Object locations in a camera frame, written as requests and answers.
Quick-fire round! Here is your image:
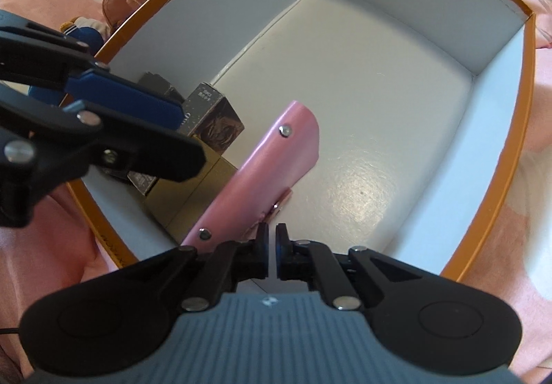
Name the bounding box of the pink leather case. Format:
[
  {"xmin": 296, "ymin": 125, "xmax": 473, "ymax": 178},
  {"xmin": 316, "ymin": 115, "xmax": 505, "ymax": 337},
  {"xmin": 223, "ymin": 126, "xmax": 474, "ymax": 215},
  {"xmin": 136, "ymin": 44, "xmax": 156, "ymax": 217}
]
[{"xmin": 179, "ymin": 100, "xmax": 320, "ymax": 254}]

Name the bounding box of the silver patterned small box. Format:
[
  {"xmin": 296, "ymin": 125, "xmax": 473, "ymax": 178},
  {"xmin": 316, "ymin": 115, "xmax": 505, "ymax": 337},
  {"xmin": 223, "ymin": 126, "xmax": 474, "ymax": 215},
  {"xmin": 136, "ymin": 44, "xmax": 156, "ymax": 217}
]
[{"xmin": 98, "ymin": 169, "xmax": 159, "ymax": 197}]

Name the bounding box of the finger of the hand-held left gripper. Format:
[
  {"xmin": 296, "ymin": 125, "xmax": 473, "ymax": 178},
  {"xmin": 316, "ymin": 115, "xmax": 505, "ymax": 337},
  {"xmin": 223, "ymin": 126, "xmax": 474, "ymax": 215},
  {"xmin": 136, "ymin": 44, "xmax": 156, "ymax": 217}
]
[
  {"xmin": 0, "ymin": 100, "xmax": 206, "ymax": 230},
  {"xmin": 0, "ymin": 9, "xmax": 185, "ymax": 133}
]

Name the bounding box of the dark printed small box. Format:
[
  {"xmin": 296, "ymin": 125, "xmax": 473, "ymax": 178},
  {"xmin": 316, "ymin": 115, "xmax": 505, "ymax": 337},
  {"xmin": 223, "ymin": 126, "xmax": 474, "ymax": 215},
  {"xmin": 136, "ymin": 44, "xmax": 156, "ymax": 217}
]
[{"xmin": 183, "ymin": 82, "xmax": 245, "ymax": 149}]

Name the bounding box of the tan cardboard box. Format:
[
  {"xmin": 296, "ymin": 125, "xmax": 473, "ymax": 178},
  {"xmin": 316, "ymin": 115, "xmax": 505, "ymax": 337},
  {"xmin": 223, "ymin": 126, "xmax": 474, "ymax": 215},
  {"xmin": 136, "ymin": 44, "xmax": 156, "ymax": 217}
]
[{"xmin": 144, "ymin": 143, "xmax": 239, "ymax": 247}]

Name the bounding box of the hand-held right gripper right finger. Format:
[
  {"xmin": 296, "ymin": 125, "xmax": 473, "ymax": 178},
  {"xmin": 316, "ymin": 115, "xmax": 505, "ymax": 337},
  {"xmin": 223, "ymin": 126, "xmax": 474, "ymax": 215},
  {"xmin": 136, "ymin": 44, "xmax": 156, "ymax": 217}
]
[{"xmin": 275, "ymin": 223, "xmax": 424, "ymax": 311}]

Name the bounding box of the orange box with white interior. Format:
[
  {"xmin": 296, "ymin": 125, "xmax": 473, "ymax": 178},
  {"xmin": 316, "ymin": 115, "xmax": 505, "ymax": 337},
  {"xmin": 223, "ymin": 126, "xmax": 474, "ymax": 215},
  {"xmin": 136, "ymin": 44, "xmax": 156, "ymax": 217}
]
[{"xmin": 65, "ymin": 0, "xmax": 538, "ymax": 284}]

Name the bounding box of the blue plush toy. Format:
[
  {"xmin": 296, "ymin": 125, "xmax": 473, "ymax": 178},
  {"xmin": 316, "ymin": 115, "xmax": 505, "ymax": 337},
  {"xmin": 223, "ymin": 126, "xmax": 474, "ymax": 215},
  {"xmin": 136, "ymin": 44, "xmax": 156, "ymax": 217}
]
[{"xmin": 25, "ymin": 16, "xmax": 109, "ymax": 108}]

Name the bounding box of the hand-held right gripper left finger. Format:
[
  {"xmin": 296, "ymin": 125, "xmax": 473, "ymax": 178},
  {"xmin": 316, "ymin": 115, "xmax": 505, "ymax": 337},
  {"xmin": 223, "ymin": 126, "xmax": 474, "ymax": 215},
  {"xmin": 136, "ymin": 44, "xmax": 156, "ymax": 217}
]
[{"xmin": 159, "ymin": 223, "xmax": 269, "ymax": 311}]

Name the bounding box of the grey small box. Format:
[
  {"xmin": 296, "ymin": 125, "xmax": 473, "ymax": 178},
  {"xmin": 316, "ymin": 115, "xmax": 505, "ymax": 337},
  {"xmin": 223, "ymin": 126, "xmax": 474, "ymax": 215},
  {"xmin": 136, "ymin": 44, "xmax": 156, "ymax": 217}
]
[{"xmin": 137, "ymin": 71, "xmax": 185, "ymax": 105}]

